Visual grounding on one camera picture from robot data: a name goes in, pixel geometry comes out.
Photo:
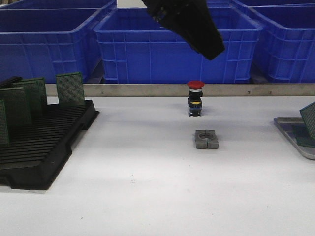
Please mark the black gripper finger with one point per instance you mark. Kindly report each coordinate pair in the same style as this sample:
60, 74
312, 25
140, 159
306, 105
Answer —
191, 20

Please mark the green perforated board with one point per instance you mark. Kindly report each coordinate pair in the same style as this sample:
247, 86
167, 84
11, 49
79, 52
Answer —
308, 117
4, 132
35, 90
16, 106
70, 89
302, 136

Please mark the green perforated board front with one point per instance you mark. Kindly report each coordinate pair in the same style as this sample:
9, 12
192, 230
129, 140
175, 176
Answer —
302, 136

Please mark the silver metal tray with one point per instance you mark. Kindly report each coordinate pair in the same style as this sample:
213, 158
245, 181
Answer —
285, 126

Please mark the black slotted board rack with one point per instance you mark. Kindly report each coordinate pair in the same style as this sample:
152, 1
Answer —
36, 153

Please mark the blue crate rear right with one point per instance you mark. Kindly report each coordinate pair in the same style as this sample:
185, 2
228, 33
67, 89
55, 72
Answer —
250, 3

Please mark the blue plastic crate centre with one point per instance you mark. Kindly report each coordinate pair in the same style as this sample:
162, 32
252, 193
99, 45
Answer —
137, 50

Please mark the blue plastic crate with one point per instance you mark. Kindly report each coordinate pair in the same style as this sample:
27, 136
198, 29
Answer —
285, 52
46, 42
137, 50

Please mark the red emergency stop button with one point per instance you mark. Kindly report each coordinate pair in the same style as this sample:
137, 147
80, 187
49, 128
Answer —
194, 98

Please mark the blue plastic crate right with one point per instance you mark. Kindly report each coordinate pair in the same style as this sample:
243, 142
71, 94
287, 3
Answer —
285, 52

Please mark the grey metal clamp block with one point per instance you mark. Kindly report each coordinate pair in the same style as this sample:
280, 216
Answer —
206, 139

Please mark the blue plastic crate left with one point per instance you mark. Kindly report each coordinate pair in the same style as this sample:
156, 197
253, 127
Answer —
46, 42

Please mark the blue crate rear left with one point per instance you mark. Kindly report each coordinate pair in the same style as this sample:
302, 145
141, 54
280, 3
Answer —
59, 4

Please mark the steel table edge rail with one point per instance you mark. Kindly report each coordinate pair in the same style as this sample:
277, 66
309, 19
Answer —
209, 90

